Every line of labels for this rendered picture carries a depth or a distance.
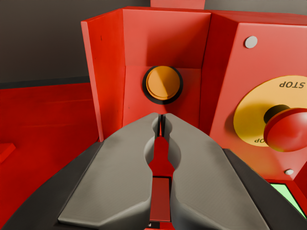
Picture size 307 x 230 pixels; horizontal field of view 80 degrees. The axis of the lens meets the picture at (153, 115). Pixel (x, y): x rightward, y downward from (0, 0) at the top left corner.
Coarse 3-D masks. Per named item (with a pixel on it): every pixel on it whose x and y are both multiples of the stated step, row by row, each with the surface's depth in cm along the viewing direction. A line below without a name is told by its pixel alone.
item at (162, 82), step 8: (152, 72) 20; (160, 72) 20; (168, 72) 20; (152, 80) 20; (160, 80) 20; (168, 80) 20; (176, 80) 20; (152, 88) 20; (160, 88) 20; (168, 88) 20; (176, 88) 20; (152, 96) 21; (160, 96) 20; (168, 96) 21
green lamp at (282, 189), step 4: (272, 184) 20; (276, 184) 20; (276, 188) 19; (280, 188) 19; (284, 188) 19; (280, 192) 19; (284, 192) 19; (288, 192) 19; (284, 196) 19; (288, 196) 19; (292, 200) 18; (296, 204) 18; (296, 208) 18; (300, 212) 17; (304, 216) 17
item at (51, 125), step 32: (0, 96) 85; (32, 96) 81; (64, 96) 78; (0, 128) 61; (32, 128) 60; (64, 128) 58; (96, 128) 56; (32, 160) 47; (64, 160) 46; (160, 160) 43; (0, 192) 40; (32, 192) 39; (0, 224) 34
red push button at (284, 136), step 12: (276, 108) 15; (288, 108) 15; (300, 108) 13; (264, 120) 16; (276, 120) 13; (288, 120) 13; (300, 120) 13; (264, 132) 14; (276, 132) 14; (288, 132) 13; (300, 132) 13; (276, 144) 14; (288, 144) 14; (300, 144) 14
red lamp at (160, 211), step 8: (152, 184) 19; (160, 184) 19; (168, 184) 19; (152, 192) 18; (160, 192) 18; (168, 192) 18; (152, 200) 18; (160, 200) 18; (168, 200) 18; (152, 208) 17; (160, 208) 17; (168, 208) 17; (152, 216) 16; (160, 216) 16; (168, 216) 16
